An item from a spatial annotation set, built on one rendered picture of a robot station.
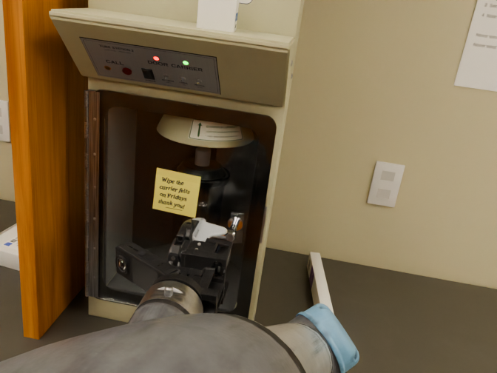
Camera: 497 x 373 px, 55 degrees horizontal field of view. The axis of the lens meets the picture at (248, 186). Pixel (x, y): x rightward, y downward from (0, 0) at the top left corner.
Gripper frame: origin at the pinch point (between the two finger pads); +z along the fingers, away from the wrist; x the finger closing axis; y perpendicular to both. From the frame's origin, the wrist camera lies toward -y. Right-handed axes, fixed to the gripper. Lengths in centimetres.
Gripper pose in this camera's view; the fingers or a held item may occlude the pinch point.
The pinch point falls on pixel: (197, 229)
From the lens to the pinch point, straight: 78.7
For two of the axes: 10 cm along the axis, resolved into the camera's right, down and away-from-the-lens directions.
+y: 9.9, 1.4, -1.0
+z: 1.4, -3.6, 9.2
